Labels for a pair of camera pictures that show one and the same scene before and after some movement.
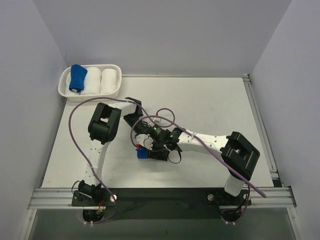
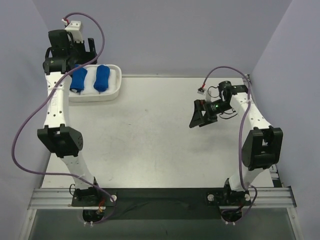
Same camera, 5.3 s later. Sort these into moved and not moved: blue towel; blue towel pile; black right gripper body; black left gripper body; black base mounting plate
Moved: black right gripper body; blue towel pile; black left gripper body
Not moved: black base mounting plate; blue towel
